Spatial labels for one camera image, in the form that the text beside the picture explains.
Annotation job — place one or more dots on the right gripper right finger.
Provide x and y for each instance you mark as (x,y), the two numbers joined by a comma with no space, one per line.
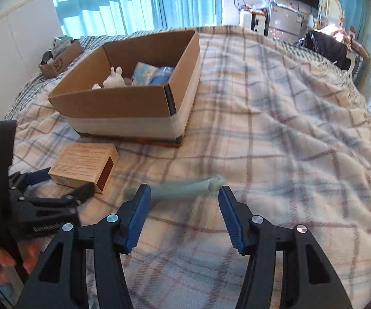
(308,278)

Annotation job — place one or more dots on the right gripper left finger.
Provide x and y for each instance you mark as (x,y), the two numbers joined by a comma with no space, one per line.
(59,278)

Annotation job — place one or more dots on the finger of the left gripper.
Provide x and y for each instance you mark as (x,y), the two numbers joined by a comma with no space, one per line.
(53,206)
(21,181)

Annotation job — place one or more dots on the tan medicine box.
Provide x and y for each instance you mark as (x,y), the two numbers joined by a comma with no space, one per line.
(80,163)

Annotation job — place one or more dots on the clear jar blue label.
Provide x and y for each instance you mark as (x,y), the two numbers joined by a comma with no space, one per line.
(161,75)

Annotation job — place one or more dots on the small cardboard box SF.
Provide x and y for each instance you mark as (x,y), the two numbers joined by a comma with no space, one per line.
(53,66)

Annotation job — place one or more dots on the plaid beige blanket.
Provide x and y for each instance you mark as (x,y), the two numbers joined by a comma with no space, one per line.
(291,135)

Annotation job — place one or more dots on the large open cardboard box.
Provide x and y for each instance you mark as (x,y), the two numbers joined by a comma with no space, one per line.
(149,114)

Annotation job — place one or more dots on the blue tissue pack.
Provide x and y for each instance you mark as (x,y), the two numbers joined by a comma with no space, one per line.
(143,73)

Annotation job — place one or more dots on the blue window curtain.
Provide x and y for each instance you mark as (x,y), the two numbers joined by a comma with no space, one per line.
(122,17)

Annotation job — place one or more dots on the chair with dark clothes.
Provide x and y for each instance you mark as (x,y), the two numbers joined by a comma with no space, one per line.
(333,45)

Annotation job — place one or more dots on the silver mini fridge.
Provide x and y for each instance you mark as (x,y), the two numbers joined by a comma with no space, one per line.
(284,23)

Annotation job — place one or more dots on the white oval mirror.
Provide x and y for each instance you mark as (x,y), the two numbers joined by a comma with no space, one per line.
(330,12)

